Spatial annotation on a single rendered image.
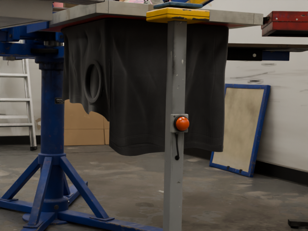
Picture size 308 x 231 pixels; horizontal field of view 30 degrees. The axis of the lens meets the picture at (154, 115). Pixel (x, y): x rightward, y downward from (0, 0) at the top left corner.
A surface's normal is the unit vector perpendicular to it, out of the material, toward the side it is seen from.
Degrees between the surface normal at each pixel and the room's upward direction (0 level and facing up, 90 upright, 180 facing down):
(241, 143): 79
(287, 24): 90
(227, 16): 90
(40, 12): 90
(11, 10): 90
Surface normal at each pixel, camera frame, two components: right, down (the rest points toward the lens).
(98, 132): 0.43, -0.18
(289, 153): -0.90, 0.00
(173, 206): 0.44, 0.07
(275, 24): -0.07, 0.06
